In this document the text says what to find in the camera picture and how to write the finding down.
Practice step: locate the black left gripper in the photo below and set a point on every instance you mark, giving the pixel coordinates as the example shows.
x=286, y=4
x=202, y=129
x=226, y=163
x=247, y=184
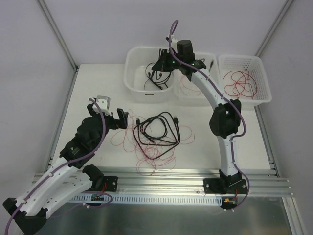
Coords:
x=109, y=118

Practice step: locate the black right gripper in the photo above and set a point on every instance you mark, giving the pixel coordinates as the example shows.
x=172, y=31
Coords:
x=162, y=63

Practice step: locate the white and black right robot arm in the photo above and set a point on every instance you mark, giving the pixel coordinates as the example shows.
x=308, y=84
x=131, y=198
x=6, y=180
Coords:
x=225, y=120

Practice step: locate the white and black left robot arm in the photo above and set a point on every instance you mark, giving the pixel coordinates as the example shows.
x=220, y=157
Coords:
x=68, y=176

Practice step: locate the white solid plastic tub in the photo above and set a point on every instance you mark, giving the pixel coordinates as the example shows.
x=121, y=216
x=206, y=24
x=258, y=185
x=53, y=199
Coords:
x=146, y=85

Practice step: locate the white perforated middle basket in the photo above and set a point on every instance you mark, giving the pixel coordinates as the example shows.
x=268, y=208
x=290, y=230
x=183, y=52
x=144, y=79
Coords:
x=189, y=94

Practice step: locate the white perforated basket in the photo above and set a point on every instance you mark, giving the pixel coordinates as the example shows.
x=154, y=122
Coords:
x=243, y=77
x=189, y=94

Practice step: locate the white perforated right basket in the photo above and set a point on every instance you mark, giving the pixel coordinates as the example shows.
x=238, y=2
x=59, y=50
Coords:
x=243, y=77

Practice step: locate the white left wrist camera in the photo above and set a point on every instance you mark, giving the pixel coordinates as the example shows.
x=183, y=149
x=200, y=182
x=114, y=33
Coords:
x=104, y=104

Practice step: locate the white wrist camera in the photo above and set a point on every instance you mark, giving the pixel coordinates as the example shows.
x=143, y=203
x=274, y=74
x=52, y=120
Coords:
x=104, y=104
x=173, y=41

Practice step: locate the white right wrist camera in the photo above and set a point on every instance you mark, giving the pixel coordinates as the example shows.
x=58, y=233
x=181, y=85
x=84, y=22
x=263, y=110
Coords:
x=173, y=41

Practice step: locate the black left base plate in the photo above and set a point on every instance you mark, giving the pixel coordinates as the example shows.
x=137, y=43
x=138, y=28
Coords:
x=105, y=184

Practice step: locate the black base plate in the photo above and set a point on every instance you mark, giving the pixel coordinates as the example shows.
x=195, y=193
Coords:
x=216, y=186
x=105, y=184

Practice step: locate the aluminium mounting rail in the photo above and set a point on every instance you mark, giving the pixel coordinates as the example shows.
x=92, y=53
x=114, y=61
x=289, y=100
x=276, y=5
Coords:
x=263, y=183

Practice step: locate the white slotted cable duct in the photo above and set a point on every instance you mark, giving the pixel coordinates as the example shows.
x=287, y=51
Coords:
x=148, y=199

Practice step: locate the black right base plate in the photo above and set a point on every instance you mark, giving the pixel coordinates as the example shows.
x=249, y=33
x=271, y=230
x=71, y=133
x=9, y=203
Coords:
x=216, y=186

